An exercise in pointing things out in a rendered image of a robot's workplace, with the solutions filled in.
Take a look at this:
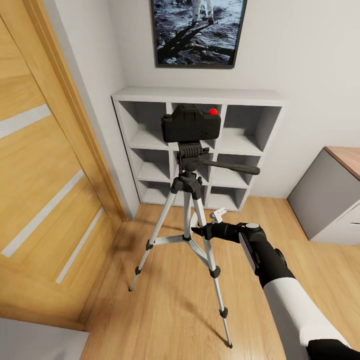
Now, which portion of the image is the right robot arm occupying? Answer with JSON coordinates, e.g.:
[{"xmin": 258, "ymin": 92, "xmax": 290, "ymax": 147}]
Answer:
[{"xmin": 191, "ymin": 207, "xmax": 360, "ymax": 360}]

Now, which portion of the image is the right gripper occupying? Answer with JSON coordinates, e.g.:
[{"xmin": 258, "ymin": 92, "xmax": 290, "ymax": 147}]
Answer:
[{"xmin": 191, "ymin": 221, "xmax": 229, "ymax": 240}]

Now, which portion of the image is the camera tripod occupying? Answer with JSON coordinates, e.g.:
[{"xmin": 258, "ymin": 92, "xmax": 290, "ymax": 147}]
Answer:
[{"xmin": 128, "ymin": 140, "xmax": 261, "ymax": 349}]

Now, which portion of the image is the digital camera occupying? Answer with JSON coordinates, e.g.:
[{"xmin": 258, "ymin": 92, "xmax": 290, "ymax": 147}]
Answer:
[{"xmin": 161, "ymin": 103, "xmax": 221, "ymax": 143}]

